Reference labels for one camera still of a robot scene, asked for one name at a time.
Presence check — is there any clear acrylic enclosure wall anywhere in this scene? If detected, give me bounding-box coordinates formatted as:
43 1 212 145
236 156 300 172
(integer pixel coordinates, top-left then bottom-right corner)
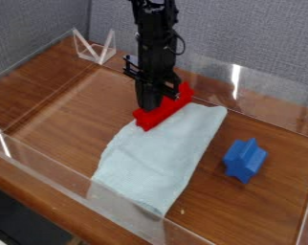
0 32 308 245

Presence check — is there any blue star-shaped block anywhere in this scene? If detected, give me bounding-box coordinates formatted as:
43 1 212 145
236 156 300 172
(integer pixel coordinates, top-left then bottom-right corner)
224 138 268 184

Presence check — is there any red rectangular block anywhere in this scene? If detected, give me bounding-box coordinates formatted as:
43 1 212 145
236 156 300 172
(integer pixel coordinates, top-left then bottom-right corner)
133 82 195 131

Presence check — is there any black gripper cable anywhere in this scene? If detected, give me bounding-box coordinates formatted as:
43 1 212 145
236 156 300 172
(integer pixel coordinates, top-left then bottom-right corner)
168 30 187 56

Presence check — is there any clear acrylic corner bracket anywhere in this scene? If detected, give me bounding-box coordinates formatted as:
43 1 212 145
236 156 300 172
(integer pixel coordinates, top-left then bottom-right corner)
72 29 116 65

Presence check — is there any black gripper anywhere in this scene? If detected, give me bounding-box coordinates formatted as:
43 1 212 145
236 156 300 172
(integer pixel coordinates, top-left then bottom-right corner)
124 0 181 112

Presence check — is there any light blue cloth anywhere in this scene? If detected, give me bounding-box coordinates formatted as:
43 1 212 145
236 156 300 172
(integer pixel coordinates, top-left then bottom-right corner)
92 102 228 215

